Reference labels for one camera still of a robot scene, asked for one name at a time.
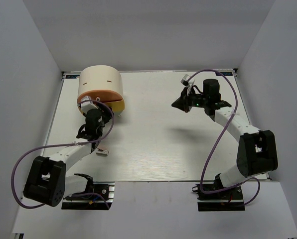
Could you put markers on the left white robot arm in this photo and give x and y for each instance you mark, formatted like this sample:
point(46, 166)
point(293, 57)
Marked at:
point(47, 182)

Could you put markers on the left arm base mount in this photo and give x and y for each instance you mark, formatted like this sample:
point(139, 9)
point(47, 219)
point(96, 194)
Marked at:
point(99, 197)

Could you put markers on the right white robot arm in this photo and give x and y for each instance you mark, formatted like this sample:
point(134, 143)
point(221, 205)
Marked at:
point(257, 152)

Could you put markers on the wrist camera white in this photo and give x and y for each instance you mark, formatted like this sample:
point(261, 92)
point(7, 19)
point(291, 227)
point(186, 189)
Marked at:
point(186, 79)
point(86, 105)

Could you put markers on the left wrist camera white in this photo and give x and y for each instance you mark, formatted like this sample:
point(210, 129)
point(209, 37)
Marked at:
point(86, 105)

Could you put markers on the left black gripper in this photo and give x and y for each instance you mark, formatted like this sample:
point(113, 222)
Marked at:
point(107, 115)

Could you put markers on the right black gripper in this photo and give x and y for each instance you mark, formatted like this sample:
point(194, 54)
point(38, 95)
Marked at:
point(183, 102)

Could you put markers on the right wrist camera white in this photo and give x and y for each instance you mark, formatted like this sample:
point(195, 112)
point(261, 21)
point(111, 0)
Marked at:
point(186, 79)

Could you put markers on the pink white mini stapler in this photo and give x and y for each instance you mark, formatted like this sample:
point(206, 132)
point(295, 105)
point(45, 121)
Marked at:
point(102, 152)

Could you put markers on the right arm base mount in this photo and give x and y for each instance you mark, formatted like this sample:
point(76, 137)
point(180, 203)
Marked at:
point(227, 201)

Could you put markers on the cream cylindrical drawer organizer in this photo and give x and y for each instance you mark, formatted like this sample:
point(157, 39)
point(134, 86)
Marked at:
point(100, 77)

